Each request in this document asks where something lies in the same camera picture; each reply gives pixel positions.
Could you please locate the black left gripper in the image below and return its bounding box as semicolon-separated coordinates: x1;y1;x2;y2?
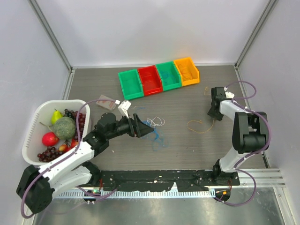
106;112;153;140

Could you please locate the yellow cable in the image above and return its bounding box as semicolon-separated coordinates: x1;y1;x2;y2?
186;86;215;134

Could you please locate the white cable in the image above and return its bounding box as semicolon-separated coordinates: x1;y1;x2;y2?
146;116;166;127

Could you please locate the blue cable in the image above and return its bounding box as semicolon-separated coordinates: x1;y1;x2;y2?
135;106;169;152
160;67;179;85

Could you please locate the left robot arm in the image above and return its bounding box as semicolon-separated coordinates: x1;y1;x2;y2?
16;112;154;218

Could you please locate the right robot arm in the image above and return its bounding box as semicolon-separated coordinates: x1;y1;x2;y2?
208;87;270;185

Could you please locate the orange bin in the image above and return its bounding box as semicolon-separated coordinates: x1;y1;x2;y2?
173;57;200;86

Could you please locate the small card box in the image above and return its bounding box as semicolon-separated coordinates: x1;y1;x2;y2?
96;95;117;111

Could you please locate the red bin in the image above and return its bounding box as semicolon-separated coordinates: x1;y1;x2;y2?
137;65;163;96

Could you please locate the left green bin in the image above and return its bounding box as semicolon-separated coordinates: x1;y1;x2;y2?
118;69;144;100

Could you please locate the green bin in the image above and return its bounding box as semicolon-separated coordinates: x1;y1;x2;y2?
118;69;144;100
156;61;181;91

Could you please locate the right green bin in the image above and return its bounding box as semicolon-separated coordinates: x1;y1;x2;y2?
156;61;181;91

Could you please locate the dark grape bunch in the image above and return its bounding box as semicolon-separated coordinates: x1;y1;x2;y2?
64;109;86;141

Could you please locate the green melon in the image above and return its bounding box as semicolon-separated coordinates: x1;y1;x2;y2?
52;117;76;139

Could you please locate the small peach fruit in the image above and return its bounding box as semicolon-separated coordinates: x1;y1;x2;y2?
59;141;78;152

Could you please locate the green pear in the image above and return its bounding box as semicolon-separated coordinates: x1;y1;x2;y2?
51;109;64;125

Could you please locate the red apple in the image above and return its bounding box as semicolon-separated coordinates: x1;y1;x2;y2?
42;132;60;147

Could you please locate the red grape bunch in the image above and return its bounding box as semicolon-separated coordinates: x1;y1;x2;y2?
37;147;64;163

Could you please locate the white plastic basket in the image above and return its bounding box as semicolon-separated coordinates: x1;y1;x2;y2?
22;99;85;166

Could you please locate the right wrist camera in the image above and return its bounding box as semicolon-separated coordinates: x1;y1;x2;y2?
224;87;235;99

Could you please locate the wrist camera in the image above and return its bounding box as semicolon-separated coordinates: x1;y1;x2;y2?
115;100;131;119
224;87;235;99

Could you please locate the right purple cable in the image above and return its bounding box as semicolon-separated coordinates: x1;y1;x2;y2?
222;81;273;206

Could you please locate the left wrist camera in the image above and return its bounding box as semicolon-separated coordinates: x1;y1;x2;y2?
115;100;131;119

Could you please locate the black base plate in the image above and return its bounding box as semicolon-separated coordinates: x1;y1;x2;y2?
80;169;240;192

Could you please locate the white cable duct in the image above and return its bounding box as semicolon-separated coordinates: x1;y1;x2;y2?
56;189;216;200

